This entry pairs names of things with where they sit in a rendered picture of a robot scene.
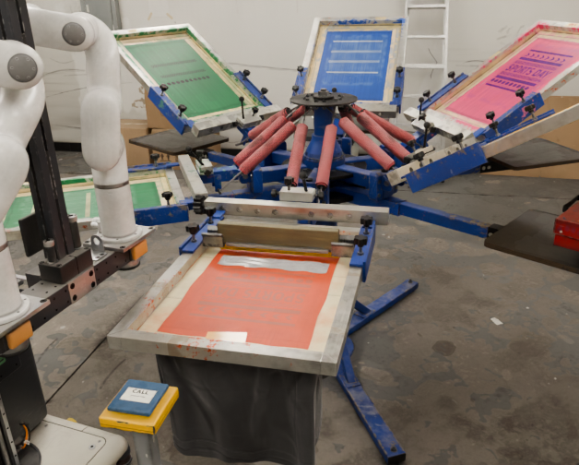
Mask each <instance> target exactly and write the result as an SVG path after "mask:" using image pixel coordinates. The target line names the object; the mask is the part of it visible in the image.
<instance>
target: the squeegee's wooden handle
mask: <svg viewBox="0 0 579 465"><path fill-rule="evenodd" d="M218 233H221V234H222V235H223V243H224V244H226V243H227V242H234V243H246V244H269V245H282V246H294V247H306V248H318V249H329V252H331V242H334V243H339V229H336V228H322V227H308V226H294V225H281V224H267V223H253V222H240V221H219V222H218Z"/></svg>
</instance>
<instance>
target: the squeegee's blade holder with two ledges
mask: <svg viewBox="0 0 579 465"><path fill-rule="evenodd" d="M226 246H236V247H248V248H260V249H272V250H284V251H295V252H307V253H319V254H328V253H329V249H318V248H306V247H294V246H282V245H269V244H246V243H234V242H227V243H226Z"/></svg>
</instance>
